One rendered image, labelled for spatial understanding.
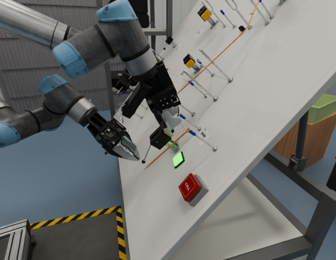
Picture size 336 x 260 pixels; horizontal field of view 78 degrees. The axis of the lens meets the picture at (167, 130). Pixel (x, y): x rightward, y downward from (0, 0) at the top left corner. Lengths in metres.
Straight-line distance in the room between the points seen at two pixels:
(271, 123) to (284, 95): 0.07
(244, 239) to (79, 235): 1.39
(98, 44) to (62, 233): 1.71
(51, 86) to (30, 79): 3.48
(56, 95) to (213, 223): 0.68
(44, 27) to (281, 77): 0.57
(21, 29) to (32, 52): 3.47
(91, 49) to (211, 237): 0.68
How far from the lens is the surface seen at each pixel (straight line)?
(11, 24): 0.62
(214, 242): 0.81
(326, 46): 0.58
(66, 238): 1.96
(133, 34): 0.48
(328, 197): 0.80
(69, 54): 0.48
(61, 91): 0.67
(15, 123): 0.68
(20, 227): 1.86
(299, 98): 0.51
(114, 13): 0.48
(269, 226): 0.91
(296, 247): 0.89
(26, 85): 4.18
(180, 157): 0.62
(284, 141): 2.64
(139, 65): 0.50
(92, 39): 0.48
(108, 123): 0.63
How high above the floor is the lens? 1.44
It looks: 26 degrees down
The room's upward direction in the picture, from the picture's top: straight up
